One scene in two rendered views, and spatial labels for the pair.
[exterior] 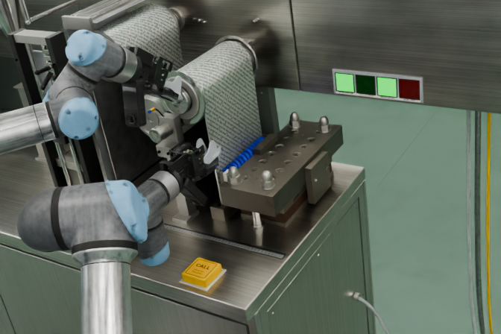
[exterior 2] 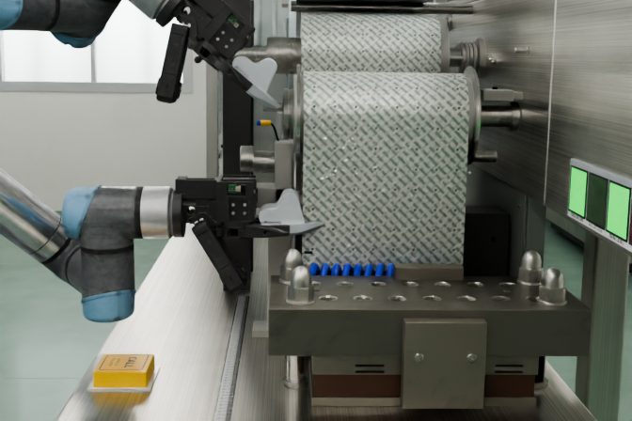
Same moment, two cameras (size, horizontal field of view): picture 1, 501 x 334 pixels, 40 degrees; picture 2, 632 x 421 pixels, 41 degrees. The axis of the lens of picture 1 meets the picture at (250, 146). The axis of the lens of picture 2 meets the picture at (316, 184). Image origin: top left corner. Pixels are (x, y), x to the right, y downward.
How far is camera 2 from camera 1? 135 cm
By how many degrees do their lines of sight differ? 52
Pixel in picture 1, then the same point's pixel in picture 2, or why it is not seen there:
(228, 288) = (102, 404)
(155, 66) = (213, 17)
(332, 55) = (577, 126)
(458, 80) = not seen: outside the picture
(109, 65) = not seen: outside the picture
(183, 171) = (204, 208)
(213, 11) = (503, 40)
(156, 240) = (91, 274)
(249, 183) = not seen: hidden behind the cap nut
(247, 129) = (417, 233)
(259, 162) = (375, 284)
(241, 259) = (190, 395)
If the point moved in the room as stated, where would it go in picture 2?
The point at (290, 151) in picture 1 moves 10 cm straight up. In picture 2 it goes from (434, 293) to (437, 219)
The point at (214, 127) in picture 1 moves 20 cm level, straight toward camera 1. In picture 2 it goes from (320, 180) to (202, 194)
